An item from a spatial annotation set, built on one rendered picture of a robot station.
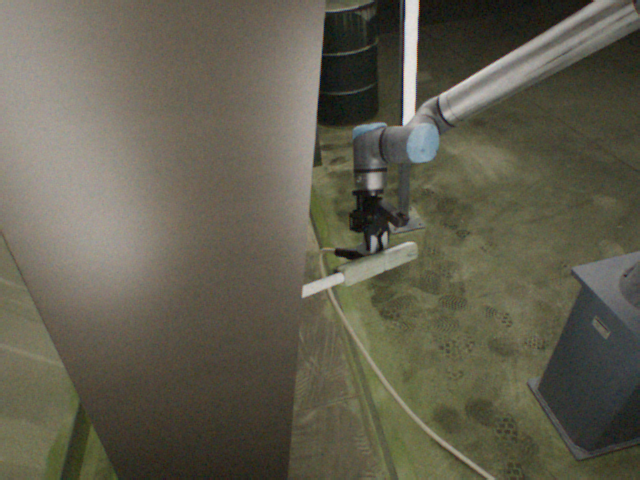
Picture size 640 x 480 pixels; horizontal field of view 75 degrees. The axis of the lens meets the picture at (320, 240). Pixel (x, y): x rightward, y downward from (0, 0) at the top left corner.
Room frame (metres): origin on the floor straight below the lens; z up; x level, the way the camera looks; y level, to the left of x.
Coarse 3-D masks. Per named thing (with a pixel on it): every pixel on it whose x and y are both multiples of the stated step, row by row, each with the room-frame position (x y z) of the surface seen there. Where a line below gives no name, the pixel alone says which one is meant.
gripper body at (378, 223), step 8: (352, 192) 0.96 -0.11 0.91; (360, 192) 0.92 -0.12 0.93; (368, 192) 0.91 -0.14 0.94; (376, 192) 0.91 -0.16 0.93; (360, 200) 0.93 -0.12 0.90; (368, 200) 0.91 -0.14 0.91; (360, 208) 0.92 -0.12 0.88; (368, 208) 0.90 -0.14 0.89; (352, 216) 0.91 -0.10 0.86; (360, 216) 0.89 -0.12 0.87; (368, 216) 0.88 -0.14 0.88; (376, 216) 0.88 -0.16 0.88; (352, 224) 0.91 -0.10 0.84; (360, 224) 0.89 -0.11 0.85; (376, 224) 0.87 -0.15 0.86; (384, 224) 0.89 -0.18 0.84; (376, 232) 0.86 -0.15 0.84
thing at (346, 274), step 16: (336, 256) 0.93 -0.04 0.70; (352, 256) 0.88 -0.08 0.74; (368, 256) 0.79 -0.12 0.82; (384, 256) 0.80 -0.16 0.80; (400, 256) 0.82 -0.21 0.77; (416, 256) 0.86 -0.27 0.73; (336, 272) 0.73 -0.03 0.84; (352, 272) 0.71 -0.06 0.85; (368, 272) 0.74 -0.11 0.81; (304, 288) 0.64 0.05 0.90; (320, 288) 0.65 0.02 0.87
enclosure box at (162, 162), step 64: (0, 0) 0.41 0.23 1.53; (64, 0) 0.41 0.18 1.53; (128, 0) 0.42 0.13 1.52; (192, 0) 0.44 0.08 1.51; (256, 0) 0.45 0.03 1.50; (320, 0) 0.46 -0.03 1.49; (0, 64) 0.40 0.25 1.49; (64, 64) 0.41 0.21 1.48; (128, 64) 0.42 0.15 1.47; (192, 64) 0.43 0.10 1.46; (256, 64) 0.44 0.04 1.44; (320, 64) 0.46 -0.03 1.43; (0, 128) 0.39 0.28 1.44; (64, 128) 0.40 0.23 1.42; (128, 128) 0.42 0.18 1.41; (192, 128) 0.43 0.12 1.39; (256, 128) 0.44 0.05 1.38; (0, 192) 0.39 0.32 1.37; (64, 192) 0.40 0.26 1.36; (128, 192) 0.41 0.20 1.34; (192, 192) 0.42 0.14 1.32; (256, 192) 0.44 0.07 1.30; (64, 256) 0.39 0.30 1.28; (128, 256) 0.40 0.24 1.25; (192, 256) 0.42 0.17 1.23; (256, 256) 0.43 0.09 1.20; (64, 320) 0.38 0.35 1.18; (128, 320) 0.39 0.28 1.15; (192, 320) 0.41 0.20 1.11; (256, 320) 0.43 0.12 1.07; (128, 384) 0.38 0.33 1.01; (192, 384) 0.40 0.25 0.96; (256, 384) 0.42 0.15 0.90; (128, 448) 0.37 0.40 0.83; (192, 448) 0.39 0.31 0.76; (256, 448) 0.41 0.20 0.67
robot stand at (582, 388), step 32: (608, 288) 0.71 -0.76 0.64; (576, 320) 0.73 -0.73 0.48; (608, 320) 0.64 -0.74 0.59; (576, 352) 0.68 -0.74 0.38; (608, 352) 0.60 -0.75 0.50; (544, 384) 0.74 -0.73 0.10; (576, 384) 0.64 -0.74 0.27; (608, 384) 0.56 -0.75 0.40; (576, 416) 0.59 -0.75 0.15; (608, 416) 0.53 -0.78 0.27; (576, 448) 0.54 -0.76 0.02; (608, 448) 0.52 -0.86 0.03
